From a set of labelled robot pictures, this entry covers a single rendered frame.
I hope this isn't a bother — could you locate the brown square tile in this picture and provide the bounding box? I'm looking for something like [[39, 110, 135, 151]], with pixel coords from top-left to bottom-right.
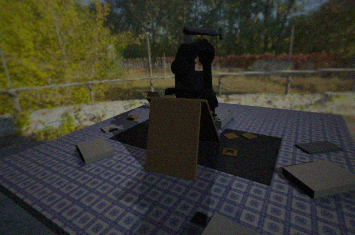
[[221, 148, 238, 157], [240, 132, 257, 139], [223, 132, 239, 139]]

